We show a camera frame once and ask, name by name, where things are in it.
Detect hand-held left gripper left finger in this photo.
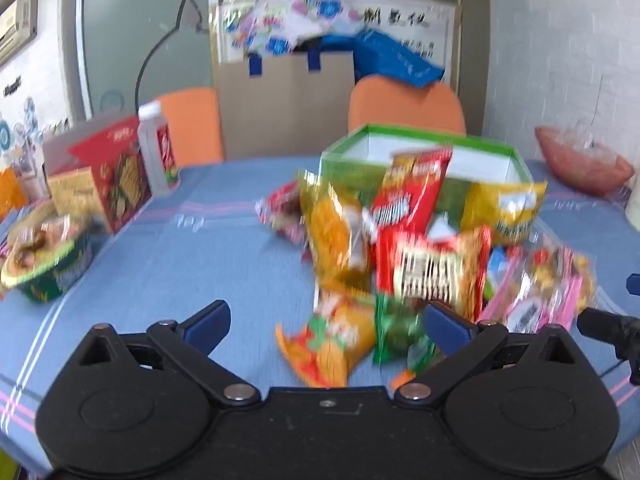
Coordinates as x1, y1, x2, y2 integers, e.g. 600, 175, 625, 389
75, 300, 262, 407

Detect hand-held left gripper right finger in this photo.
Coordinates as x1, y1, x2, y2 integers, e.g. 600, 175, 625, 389
394, 301, 598, 406

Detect green snack packet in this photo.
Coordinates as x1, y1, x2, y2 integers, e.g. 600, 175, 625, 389
372, 292, 443, 366

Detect pile of assorted snack packets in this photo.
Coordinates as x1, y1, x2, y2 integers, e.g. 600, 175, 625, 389
255, 145, 598, 388

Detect red chip packet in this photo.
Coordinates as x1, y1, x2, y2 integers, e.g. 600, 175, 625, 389
370, 146, 453, 241

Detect red and clear date packet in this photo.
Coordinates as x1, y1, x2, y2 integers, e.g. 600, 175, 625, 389
256, 180, 307, 243

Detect green cardboard box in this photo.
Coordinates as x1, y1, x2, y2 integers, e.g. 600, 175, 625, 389
320, 123, 534, 241

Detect blue striped tablecloth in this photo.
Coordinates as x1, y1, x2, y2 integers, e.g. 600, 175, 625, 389
0, 157, 640, 480

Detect white mug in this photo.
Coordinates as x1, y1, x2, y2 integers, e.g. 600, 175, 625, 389
625, 170, 640, 233

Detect pink plastic bowl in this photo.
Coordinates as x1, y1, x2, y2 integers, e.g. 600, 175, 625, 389
534, 125, 636, 196

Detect clear plastic wrap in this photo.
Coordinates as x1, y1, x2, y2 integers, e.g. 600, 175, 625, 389
555, 119, 618, 161

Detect green instant noodle bowl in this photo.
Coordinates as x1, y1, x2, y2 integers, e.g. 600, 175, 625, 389
0, 200, 93, 305

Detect clear bottle red label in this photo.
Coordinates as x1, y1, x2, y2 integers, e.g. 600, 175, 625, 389
137, 101, 181, 198

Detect red cracker box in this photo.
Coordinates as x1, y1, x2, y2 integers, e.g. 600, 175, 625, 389
42, 110, 153, 235

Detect small yellow carton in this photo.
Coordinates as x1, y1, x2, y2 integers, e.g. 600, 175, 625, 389
47, 167, 101, 217

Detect orange chair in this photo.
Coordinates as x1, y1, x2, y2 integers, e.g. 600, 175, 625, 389
152, 87, 224, 168
348, 75, 467, 136

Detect orange package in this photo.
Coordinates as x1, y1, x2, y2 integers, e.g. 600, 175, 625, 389
0, 167, 28, 223

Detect blue plastic bag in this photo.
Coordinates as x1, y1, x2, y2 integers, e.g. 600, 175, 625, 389
320, 30, 446, 88

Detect frosted glass door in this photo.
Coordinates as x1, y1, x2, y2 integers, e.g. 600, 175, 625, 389
75, 0, 216, 121

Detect floral print bag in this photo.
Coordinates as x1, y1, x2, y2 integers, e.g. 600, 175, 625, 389
222, 0, 361, 63

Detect white air conditioner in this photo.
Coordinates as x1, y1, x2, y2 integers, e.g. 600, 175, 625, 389
0, 0, 38, 63

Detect brown paper bag blue handles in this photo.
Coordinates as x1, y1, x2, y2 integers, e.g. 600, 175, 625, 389
212, 50, 356, 161

